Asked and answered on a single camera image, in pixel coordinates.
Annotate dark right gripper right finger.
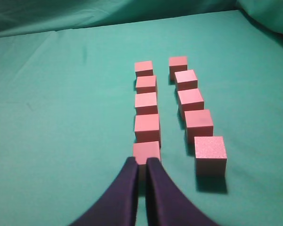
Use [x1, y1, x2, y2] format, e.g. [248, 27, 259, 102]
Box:
[146, 157, 218, 226]

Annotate green cloth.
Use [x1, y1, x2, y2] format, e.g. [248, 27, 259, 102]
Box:
[0, 0, 283, 226]

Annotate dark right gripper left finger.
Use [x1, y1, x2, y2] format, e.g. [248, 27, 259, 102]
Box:
[71, 157, 139, 226]

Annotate pink foam cube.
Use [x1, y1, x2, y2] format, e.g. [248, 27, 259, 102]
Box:
[133, 141, 161, 165]
[134, 92, 158, 115]
[175, 69, 198, 90]
[169, 56, 188, 81]
[134, 61, 153, 77]
[177, 88, 204, 113]
[135, 75, 157, 94]
[184, 109, 214, 141]
[194, 136, 227, 177]
[134, 114, 161, 145]

